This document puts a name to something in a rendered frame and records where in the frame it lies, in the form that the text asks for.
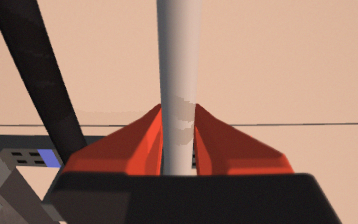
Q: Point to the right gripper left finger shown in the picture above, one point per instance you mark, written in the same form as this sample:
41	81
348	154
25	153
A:
125	150

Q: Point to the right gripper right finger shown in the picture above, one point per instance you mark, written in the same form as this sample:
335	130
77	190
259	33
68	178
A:
232	151

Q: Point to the grey metal bar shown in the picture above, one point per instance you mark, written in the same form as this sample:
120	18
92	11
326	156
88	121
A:
178	27

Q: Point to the black metal bar with green ends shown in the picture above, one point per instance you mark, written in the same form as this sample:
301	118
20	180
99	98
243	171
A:
26	37

